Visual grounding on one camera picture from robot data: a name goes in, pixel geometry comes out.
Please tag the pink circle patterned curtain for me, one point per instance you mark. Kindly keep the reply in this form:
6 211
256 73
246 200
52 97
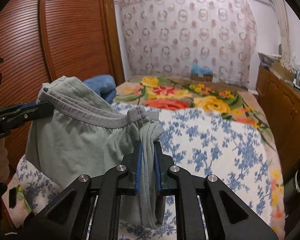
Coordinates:
165 37

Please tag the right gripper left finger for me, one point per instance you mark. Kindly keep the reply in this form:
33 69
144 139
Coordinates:
89 208

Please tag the blue floral white bedspread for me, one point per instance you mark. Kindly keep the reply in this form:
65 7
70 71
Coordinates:
62 147

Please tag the grey-green pants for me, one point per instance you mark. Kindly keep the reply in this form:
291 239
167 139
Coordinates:
86 135

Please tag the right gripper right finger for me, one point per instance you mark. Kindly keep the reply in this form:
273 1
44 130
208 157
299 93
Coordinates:
205 207

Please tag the blue denim jeans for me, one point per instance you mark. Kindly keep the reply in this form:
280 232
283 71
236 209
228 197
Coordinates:
104 86

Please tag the brown louvered wardrobe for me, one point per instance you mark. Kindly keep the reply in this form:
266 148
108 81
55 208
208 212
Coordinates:
42 40

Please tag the cardboard box with blue items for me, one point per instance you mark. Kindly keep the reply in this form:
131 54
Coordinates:
201 74

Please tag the wooden sideboard cabinet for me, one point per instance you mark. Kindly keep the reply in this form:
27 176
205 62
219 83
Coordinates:
281 105

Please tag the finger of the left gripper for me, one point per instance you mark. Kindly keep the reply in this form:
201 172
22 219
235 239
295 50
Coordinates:
17 120
42 107

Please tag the colourful floral blanket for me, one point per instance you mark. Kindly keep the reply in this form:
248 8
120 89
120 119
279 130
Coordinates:
202 109

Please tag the stack of papers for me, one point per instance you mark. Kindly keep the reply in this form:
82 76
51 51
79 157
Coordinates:
267 60

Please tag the cardboard box on cabinet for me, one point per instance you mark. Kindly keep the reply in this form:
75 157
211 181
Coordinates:
283 72

